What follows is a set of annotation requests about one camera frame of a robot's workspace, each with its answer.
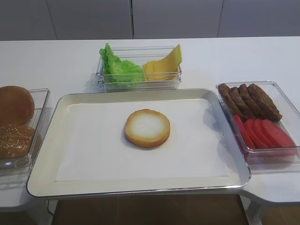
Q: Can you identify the yellow cheese slices stack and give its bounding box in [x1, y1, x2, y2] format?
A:
[142, 60, 178, 81]

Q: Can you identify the clear lettuce cheese container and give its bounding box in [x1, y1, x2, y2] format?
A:
[96, 46, 182, 92]

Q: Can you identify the green lettuce pile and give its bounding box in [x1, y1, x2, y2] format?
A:
[99, 43, 144, 83]

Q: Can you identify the upright yellow cheese slice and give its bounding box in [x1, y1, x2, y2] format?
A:
[162, 44, 182, 72]

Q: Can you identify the bottom bun half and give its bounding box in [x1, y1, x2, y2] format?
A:
[124, 109, 171, 148]

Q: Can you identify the silver metal tray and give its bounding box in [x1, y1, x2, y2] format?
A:
[27, 89, 251, 199]

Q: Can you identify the white paper sheet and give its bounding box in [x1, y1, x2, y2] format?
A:
[56, 99, 229, 180]

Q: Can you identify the red tomato slice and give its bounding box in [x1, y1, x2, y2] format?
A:
[234, 114, 255, 149]
[252, 119, 276, 148]
[244, 119, 267, 148]
[261, 120, 295, 147]

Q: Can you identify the clear patty tomato container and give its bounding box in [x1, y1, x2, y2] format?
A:
[219, 81, 300, 164]

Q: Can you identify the clear bun container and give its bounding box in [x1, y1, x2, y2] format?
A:
[0, 89, 50, 176]

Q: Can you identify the plain brown bun top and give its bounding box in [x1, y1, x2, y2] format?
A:
[0, 86, 35, 125]

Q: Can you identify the sesame bun top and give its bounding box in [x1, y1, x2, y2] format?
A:
[0, 124, 35, 159]

